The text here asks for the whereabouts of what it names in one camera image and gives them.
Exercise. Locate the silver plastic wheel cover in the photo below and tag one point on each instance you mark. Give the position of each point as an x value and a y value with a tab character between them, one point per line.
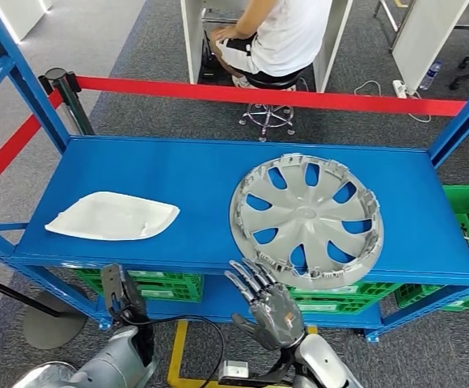
305	214

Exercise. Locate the white plastic trim part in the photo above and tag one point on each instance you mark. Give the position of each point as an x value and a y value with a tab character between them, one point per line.
109	214

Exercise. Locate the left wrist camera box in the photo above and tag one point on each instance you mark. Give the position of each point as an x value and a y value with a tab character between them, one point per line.
109	281

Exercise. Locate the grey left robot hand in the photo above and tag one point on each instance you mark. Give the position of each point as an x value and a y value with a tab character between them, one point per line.
133	302

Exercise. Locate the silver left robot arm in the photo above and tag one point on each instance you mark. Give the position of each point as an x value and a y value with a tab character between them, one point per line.
113	364

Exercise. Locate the white desk with panels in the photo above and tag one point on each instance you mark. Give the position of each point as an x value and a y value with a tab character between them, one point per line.
192	37

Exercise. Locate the white desk panel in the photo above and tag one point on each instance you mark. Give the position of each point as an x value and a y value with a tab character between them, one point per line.
424	37

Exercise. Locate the person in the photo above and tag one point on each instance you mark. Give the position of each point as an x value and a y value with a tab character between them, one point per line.
283	32

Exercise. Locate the black stanchion with base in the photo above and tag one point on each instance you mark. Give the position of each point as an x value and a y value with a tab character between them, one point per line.
54	326

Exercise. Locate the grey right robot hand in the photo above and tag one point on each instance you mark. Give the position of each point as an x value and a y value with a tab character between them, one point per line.
279	321

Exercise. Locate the green open plastic crate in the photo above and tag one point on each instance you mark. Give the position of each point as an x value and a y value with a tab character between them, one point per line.
457	198

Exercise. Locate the blue metal shelf rack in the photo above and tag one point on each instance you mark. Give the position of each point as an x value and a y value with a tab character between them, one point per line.
202	177

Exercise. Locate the black stool chrome base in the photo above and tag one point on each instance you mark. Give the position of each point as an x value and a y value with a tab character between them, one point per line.
275	80

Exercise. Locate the long red barrier belt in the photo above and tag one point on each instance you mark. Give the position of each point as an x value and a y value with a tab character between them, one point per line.
258	96

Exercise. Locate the white display plinth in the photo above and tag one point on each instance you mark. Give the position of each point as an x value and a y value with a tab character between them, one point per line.
4	16

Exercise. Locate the clear water bottle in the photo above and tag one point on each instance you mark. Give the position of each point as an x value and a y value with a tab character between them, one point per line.
429	75

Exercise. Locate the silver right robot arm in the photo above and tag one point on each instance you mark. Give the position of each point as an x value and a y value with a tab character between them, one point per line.
327	364

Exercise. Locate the dark stanchion post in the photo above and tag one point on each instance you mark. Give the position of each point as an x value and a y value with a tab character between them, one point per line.
72	104

